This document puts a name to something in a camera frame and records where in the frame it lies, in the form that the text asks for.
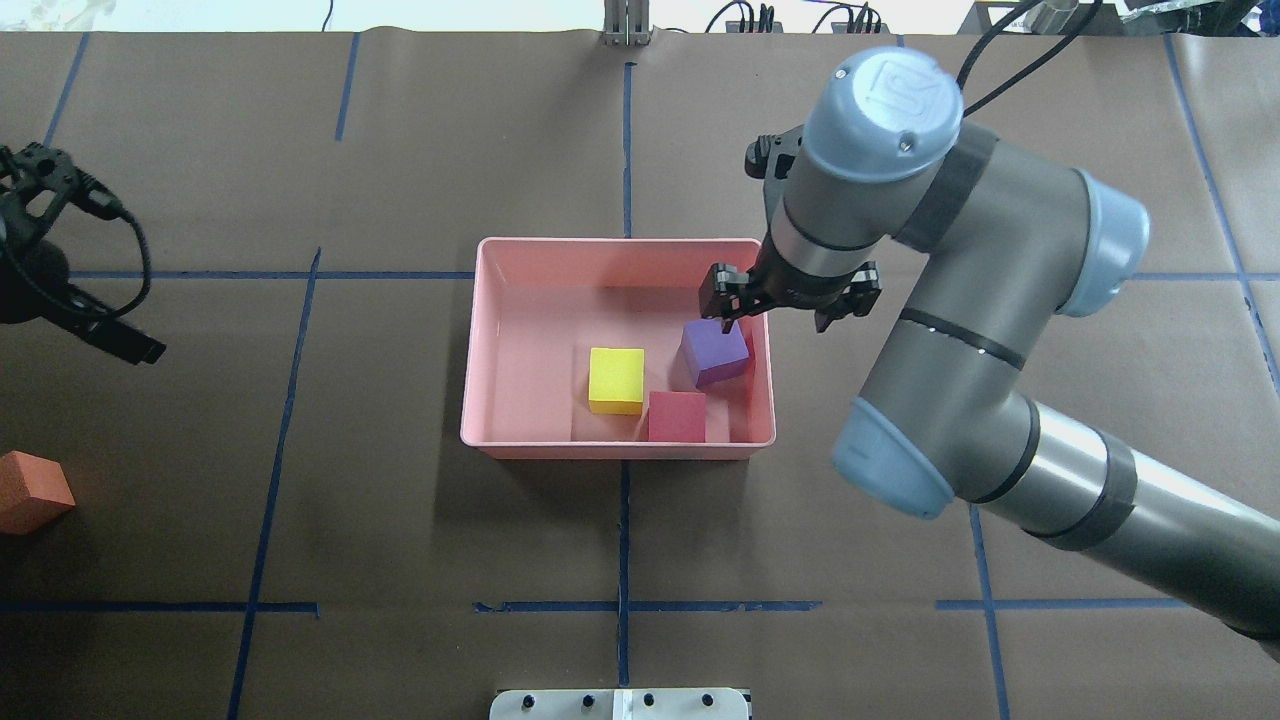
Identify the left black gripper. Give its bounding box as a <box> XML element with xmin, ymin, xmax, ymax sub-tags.
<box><xmin>1</xmin><ymin>240</ymin><xmax>166</xmax><ymax>365</ymax></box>

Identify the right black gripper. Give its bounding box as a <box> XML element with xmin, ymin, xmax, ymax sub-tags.
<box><xmin>698</xmin><ymin>250</ymin><xmax>882</xmax><ymax>334</ymax></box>

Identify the purple foam cube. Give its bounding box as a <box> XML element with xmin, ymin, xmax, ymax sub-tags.
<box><xmin>680</xmin><ymin>319</ymin><xmax>751</xmax><ymax>389</ymax></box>

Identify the pink foam cube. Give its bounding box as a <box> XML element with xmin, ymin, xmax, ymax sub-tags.
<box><xmin>646</xmin><ymin>391</ymin><xmax>707</xmax><ymax>445</ymax></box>

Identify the orange foam cube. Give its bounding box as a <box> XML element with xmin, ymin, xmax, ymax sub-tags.
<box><xmin>1</xmin><ymin>451</ymin><xmax>76</xmax><ymax>536</ymax></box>

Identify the yellow foam cube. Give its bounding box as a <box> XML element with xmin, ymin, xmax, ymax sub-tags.
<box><xmin>588</xmin><ymin>347</ymin><xmax>645</xmax><ymax>416</ymax></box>

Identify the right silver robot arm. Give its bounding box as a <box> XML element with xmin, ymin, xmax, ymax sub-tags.
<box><xmin>699</xmin><ymin>46</ymin><xmax>1279</xmax><ymax>655</ymax></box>

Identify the pink plastic bin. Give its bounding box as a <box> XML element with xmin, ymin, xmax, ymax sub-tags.
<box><xmin>460</xmin><ymin>237</ymin><xmax>776</xmax><ymax>460</ymax></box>

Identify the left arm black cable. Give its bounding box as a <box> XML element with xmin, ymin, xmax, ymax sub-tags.
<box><xmin>0</xmin><ymin>170</ymin><xmax>154</xmax><ymax>322</ymax></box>

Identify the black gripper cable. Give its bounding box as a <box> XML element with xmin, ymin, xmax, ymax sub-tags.
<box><xmin>955</xmin><ymin>0</ymin><xmax>1106</xmax><ymax>117</ymax></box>

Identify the aluminium frame post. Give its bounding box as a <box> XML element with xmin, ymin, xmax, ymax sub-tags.
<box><xmin>600</xmin><ymin>0</ymin><xmax>652</xmax><ymax>47</ymax></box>

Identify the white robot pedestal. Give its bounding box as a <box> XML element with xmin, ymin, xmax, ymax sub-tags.
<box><xmin>488</xmin><ymin>687</ymin><xmax>753</xmax><ymax>719</ymax></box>

